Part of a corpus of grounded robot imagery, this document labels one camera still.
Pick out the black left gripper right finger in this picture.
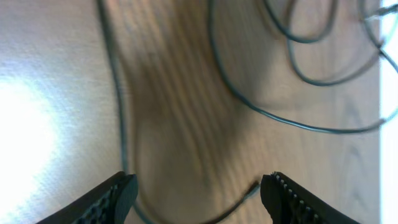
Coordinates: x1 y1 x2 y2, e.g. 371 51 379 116
260 172 358 224

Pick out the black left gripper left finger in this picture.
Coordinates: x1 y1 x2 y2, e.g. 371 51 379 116
38 171 138 224

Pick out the black USB cable blue plug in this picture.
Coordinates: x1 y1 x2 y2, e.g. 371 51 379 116
95 0 260 224

